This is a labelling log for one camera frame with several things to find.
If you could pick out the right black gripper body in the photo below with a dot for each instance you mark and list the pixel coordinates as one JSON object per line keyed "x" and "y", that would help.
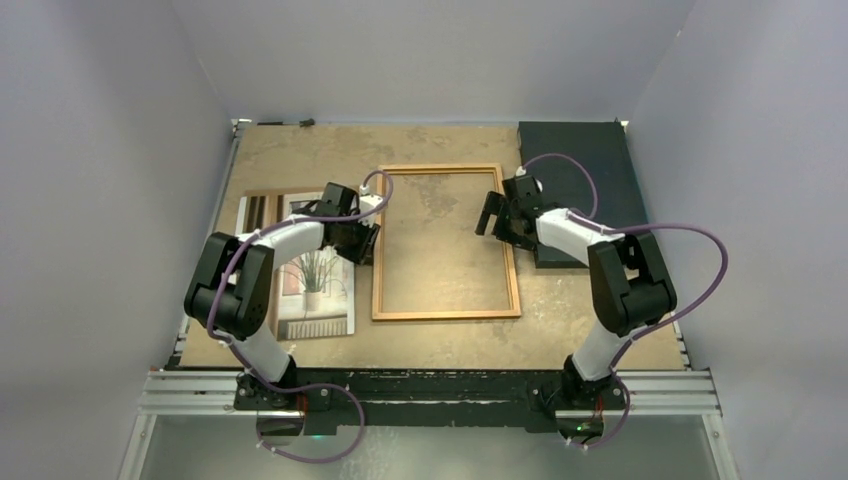
{"x": 506, "y": 228}

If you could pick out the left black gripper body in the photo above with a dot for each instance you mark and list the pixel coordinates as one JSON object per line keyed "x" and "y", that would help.
{"x": 355, "y": 239}

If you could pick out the plant photo print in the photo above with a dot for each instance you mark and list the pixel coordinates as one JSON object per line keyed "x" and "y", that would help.
{"x": 312, "y": 296}

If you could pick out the wooden picture frame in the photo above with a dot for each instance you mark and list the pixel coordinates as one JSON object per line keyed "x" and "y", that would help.
{"x": 513, "y": 295}

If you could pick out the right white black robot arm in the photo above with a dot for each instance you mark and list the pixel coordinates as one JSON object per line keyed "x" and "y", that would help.
{"x": 631, "y": 289}

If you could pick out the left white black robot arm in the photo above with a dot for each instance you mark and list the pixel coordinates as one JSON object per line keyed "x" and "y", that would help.
{"x": 231, "y": 288}

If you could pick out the dark rectangular box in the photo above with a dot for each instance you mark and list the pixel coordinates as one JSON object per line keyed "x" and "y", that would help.
{"x": 585, "y": 165}

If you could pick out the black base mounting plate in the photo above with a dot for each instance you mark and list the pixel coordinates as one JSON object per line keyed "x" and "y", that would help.
{"x": 534, "y": 400}

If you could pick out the aluminium rail beam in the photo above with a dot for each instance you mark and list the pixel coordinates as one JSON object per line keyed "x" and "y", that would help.
{"x": 651, "y": 392}

